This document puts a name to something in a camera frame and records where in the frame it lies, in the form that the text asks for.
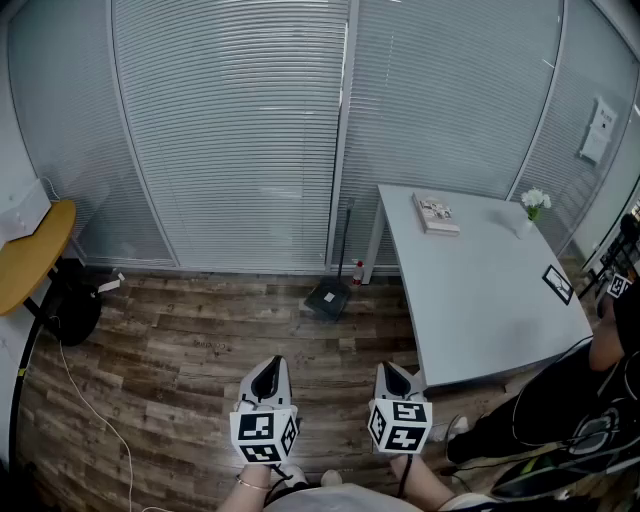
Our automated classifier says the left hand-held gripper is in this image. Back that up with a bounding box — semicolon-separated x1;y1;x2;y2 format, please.
229;355;300;465

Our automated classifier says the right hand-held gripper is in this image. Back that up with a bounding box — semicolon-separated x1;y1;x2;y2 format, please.
367;362;434;455

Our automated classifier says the black long-handled dustpan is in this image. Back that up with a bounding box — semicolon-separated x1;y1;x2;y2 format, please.
304;197;357;323

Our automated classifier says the person's right forearm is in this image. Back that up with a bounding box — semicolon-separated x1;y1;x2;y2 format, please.
389;452;456;512

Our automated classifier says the person's left forearm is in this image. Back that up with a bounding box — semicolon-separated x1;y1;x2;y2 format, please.
217;462;279;512

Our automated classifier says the white square table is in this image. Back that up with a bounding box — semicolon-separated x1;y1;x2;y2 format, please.
362;183;595;391

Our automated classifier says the person's white garment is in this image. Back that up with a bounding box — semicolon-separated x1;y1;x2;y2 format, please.
269;482;426;512

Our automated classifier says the grey paperback book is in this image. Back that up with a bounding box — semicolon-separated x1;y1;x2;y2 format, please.
412;192;461;236

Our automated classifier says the black bag with green trim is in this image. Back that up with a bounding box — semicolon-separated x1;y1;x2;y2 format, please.
492;439;640;501

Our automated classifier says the black framed picture card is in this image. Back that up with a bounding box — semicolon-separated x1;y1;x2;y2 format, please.
543;264;575;306

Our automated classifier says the white flower bunch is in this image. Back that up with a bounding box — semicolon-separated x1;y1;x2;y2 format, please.
520;187;553;221

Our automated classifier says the white slatted window blind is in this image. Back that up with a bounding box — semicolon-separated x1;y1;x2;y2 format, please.
509;0;640;256
7;0;179;266
332;0;566;271
112;0;351;274

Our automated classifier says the round yellow table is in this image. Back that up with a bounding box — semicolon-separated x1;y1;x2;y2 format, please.
0;199;77;317

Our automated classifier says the white box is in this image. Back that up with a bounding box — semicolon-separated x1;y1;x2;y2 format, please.
0;178;53;244

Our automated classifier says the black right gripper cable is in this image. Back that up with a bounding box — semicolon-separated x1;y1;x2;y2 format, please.
397;454;414;499

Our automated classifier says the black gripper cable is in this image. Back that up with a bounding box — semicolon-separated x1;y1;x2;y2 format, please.
264;463;294;501
397;454;414;499

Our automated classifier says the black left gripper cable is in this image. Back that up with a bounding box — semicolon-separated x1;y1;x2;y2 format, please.
264;463;294;501

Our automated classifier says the white floor cable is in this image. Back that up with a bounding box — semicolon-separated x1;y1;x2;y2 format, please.
58;319;134;512

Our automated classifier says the black table leg frame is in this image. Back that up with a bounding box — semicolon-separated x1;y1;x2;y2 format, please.
8;294;61;466

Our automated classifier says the grey partition post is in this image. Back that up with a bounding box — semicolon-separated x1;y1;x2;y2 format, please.
327;0;361;271

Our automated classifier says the white wall notice holder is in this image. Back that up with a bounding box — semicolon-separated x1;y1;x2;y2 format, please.
579;97;619;164

